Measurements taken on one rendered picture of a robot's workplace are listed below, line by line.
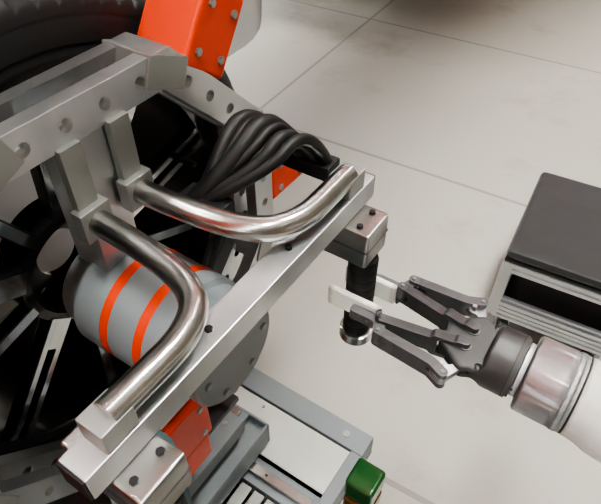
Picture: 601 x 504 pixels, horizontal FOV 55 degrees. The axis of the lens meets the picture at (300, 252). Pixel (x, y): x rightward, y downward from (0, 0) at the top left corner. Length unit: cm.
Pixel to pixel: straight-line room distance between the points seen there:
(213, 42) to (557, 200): 129
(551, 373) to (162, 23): 54
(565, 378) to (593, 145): 213
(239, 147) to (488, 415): 121
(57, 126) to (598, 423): 57
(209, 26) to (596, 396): 54
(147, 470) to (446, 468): 115
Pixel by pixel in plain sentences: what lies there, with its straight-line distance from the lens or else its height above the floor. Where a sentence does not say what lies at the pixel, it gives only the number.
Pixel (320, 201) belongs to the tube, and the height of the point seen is 101.
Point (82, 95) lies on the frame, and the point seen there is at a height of 112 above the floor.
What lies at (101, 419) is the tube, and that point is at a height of 100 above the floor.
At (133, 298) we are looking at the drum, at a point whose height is 91.
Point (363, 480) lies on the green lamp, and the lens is 79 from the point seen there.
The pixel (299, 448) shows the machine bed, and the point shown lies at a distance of 145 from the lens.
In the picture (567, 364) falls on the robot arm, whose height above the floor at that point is 87.
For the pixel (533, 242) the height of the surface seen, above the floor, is 34.
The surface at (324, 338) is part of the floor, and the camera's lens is 172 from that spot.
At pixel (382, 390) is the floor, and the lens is 164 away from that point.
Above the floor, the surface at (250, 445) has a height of 17.
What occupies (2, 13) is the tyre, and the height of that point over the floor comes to 117.
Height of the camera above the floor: 138
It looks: 44 degrees down
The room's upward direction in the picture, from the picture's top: straight up
